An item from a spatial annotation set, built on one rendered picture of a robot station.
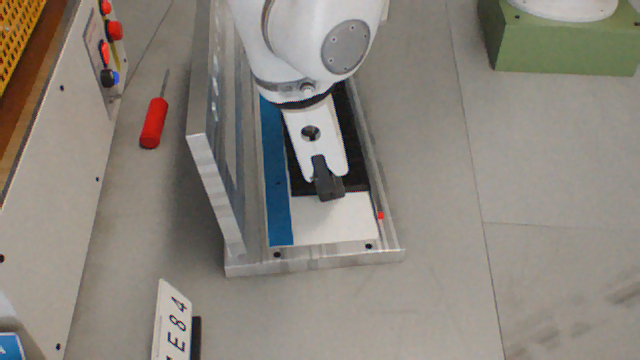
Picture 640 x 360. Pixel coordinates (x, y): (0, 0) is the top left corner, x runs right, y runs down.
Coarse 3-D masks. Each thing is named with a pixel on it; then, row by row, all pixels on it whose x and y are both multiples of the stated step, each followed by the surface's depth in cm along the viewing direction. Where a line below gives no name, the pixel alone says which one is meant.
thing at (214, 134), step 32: (224, 0) 87; (224, 32) 83; (192, 64) 58; (224, 64) 77; (192, 96) 54; (224, 96) 72; (192, 128) 51; (224, 128) 68; (224, 160) 58; (224, 192) 55; (224, 224) 59
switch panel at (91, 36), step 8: (96, 0) 78; (88, 16) 74; (104, 16) 81; (88, 24) 74; (96, 24) 77; (104, 24) 81; (88, 32) 73; (96, 32) 77; (88, 40) 73; (96, 40) 76; (88, 48) 72; (96, 48) 76; (112, 48) 84; (88, 56) 73; (96, 56) 76; (96, 64) 75; (96, 72) 75; (96, 80) 75; (104, 88) 78; (112, 88) 82; (104, 96) 78; (112, 104) 81; (112, 112) 81
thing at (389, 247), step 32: (256, 96) 86; (256, 128) 80; (256, 160) 76; (256, 192) 71; (384, 192) 71; (256, 224) 68; (384, 224) 68; (256, 256) 64; (288, 256) 64; (320, 256) 64; (352, 256) 65; (384, 256) 66
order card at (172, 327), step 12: (168, 288) 58; (168, 300) 57; (180, 300) 59; (156, 312) 54; (168, 312) 56; (180, 312) 58; (156, 324) 54; (168, 324) 55; (180, 324) 57; (156, 336) 53; (168, 336) 55; (180, 336) 56; (156, 348) 52; (168, 348) 54; (180, 348) 56
